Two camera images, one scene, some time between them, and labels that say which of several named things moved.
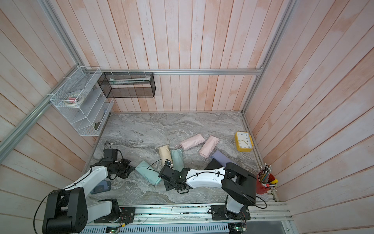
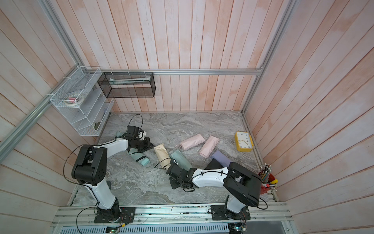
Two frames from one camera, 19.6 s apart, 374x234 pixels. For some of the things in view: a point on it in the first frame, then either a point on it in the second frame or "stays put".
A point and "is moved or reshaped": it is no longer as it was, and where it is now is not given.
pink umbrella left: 191,142 stays put
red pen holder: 265,180 stays put
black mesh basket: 127,84 stays put
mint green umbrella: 149,171 → 141,157
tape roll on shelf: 74,99 stays put
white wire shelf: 85,106 stays put
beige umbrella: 165,154 is moved or reshaped
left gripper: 128,171 → 147,144
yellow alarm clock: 244,142 stays put
